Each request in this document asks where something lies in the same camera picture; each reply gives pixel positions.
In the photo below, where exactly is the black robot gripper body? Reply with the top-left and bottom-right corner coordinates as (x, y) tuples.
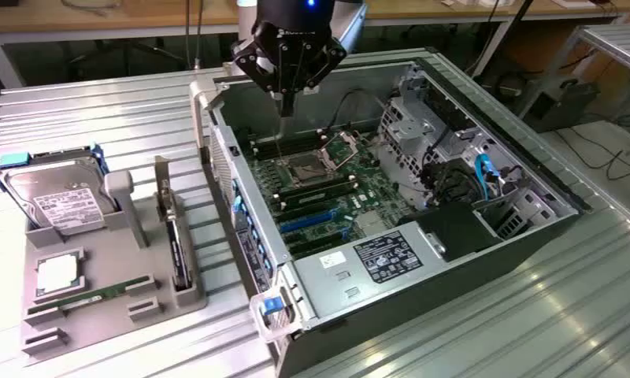
(251, 0), (336, 51)

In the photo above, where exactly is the small green graphics card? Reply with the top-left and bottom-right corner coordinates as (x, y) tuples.
(152, 154), (195, 295)

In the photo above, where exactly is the thin metal locking lever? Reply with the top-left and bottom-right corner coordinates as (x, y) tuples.
(274, 113), (284, 163)

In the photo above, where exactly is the black RAM slot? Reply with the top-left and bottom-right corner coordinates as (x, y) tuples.
(252, 135), (327, 158)
(250, 132), (326, 154)
(275, 177), (358, 200)
(280, 187), (359, 210)
(278, 181), (359, 205)
(255, 137), (330, 161)
(275, 172), (355, 196)
(250, 129), (324, 151)

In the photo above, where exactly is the wooden desk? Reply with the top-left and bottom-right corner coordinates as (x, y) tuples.
(364, 0), (630, 76)
(0, 0), (242, 90)

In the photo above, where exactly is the silver metal drive cage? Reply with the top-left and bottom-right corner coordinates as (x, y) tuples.
(374, 94), (452, 206)

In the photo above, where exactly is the metal socket cover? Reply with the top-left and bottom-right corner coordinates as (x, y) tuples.
(316, 132), (362, 163)

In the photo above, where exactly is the CPU socket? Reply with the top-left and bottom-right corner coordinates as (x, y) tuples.
(280, 151), (327, 183)

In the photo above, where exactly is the dark RAM stick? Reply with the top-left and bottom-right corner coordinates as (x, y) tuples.
(284, 187), (346, 209)

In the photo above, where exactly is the green motherboard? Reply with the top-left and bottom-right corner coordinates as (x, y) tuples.
(240, 124), (431, 261)

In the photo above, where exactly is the long black expansion slot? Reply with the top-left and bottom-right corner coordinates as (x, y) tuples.
(284, 226), (350, 247)
(276, 202), (343, 224)
(287, 235), (348, 258)

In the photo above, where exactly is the blue expansion slot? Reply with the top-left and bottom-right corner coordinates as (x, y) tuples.
(279, 210), (339, 234)

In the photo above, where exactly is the black box on floor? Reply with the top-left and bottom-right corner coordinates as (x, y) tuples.
(518, 78), (599, 133)

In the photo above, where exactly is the black plastic shroud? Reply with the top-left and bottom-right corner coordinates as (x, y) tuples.
(395, 201), (503, 263)

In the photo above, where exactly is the silver hard disk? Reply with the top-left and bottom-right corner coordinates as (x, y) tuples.
(2, 157), (108, 237)

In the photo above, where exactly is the hard disk drive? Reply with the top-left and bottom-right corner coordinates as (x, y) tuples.
(0, 142), (108, 221)

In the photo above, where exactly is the disk bay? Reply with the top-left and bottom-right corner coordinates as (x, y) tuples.
(474, 188), (578, 241)

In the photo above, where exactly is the metal slat side table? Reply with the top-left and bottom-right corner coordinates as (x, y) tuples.
(555, 23), (630, 103)

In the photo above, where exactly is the grey power supply unit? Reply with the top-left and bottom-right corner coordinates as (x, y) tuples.
(287, 220), (452, 321)

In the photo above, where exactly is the silver CPU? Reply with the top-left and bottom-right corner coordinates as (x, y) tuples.
(34, 258), (83, 296)

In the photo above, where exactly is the green RAM stick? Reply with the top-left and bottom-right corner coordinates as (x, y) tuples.
(30, 281), (147, 314)

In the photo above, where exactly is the open black PC case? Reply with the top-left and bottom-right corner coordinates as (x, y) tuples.
(187, 46), (592, 378)

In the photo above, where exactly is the grey parts rack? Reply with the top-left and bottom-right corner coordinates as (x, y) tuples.
(18, 169), (210, 360)

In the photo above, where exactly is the black arched wire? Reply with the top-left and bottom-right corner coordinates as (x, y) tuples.
(330, 89), (382, 129)

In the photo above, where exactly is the PC case handle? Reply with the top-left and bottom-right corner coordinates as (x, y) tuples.
(187, 80), (227, 113)

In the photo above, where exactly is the hanging grey cable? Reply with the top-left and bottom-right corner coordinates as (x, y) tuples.
(183, 0), (204, 72)

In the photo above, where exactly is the hanging black cable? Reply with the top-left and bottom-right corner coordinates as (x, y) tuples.
(468, 0), (503, 80)

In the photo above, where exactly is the grey cable loop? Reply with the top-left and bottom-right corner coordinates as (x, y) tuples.
(59, 0), (124, 17)

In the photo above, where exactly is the black wire bundle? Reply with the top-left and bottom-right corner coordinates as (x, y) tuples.
(422, 157), (478, 208)

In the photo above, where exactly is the blue data wire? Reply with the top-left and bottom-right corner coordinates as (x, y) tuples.
(474, 152), (499, 200)

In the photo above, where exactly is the translucent case handle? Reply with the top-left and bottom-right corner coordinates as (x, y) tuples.
(247, 290), (295, 344)

